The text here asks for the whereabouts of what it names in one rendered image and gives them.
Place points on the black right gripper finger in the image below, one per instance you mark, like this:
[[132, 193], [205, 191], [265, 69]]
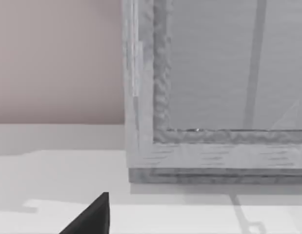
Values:
[[94, 218]]

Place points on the grey wooden cabinet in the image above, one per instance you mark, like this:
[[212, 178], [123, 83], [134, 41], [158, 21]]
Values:
[[138, 97]]

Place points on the grey cabinet door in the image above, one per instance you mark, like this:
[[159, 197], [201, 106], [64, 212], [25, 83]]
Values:
[[226, 73]]

